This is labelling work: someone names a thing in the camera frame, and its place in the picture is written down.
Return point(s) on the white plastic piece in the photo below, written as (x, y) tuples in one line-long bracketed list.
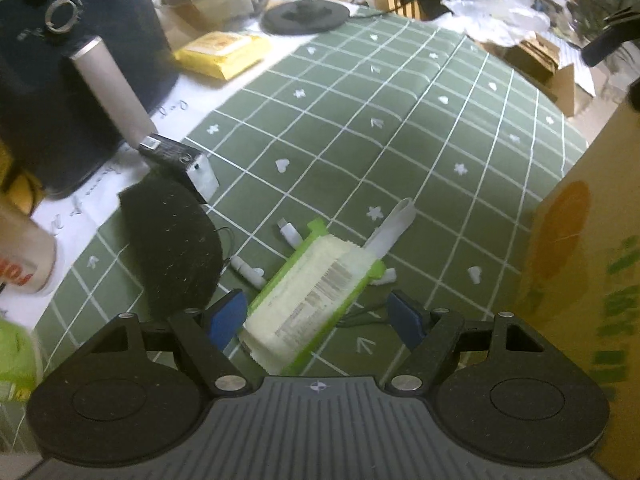
[(384, 276)]

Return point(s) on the white gimbal tripod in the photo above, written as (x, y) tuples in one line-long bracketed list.
[(392, 227)]

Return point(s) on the white plastic tube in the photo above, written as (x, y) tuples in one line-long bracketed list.
[(247, 271)]

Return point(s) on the small cardboard box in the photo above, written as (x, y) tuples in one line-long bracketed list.
[(540, 60)]

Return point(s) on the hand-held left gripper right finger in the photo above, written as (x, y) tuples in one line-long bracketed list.
[(406, 317)]

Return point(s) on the black fuzzy cloth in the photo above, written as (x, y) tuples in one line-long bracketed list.
[(170, 245)]

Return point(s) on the clear plastic bag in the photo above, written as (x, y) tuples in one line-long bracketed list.
[(495, 5)]

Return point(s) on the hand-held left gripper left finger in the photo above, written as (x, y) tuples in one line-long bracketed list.
[(227, 312)]

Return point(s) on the shaker bottle grey lid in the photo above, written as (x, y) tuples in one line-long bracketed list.
[(25, 255)]

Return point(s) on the black air fryer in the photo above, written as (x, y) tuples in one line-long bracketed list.
[(60, 70)]

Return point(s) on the black rectangular device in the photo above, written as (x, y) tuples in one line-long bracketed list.
[(175, 160)]

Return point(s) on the yellow wipes pack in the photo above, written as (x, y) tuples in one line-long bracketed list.
[(220, 55)]

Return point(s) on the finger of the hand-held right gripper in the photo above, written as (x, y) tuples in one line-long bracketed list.
[(610, 45)]

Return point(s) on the black kettle base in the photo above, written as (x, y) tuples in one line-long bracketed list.
[(305, 16)]

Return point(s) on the green wet wipes pack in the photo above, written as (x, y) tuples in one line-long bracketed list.
[(310, 300)]

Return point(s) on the green checked tablecloth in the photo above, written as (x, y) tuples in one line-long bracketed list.
[(400, 135)]

